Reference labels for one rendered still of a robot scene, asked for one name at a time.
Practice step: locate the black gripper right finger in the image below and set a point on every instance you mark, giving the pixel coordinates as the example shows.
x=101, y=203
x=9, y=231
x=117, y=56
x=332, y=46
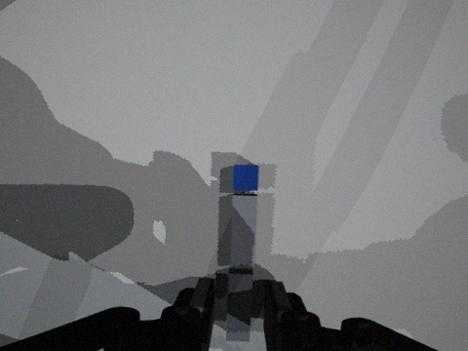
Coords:
x=289, y=329

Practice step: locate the grey rectangular bar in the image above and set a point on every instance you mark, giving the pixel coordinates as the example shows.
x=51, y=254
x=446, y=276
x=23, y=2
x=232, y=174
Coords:
x=243, y=233
x=239, y=304

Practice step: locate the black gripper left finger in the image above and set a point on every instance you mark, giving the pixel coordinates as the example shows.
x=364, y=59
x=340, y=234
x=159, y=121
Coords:
x=120, y=328

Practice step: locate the small blue cube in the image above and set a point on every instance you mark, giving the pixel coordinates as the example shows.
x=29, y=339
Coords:
x=245, y=177

